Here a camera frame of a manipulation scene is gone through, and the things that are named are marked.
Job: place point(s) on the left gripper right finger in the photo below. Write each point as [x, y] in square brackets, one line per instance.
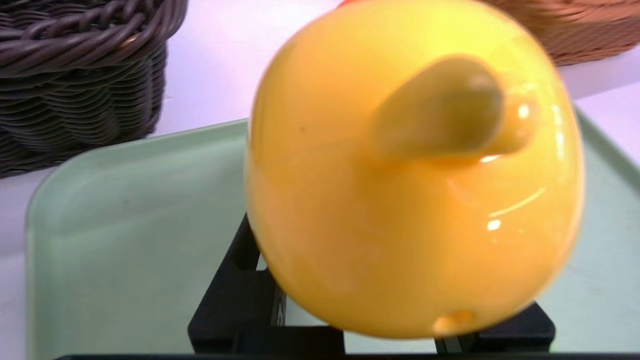
[520, 335]

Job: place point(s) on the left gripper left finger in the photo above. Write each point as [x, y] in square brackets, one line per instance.
[235, 310]

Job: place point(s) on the yellow duck toy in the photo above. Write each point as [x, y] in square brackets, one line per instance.
[350, 200]

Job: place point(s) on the dark brown wicker basket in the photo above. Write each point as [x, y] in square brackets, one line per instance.
[75, 100]

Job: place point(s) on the orange wicker basket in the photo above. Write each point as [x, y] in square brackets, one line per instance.
[590, 30]

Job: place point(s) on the light green plastic tray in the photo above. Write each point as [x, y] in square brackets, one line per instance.
[125, 250]

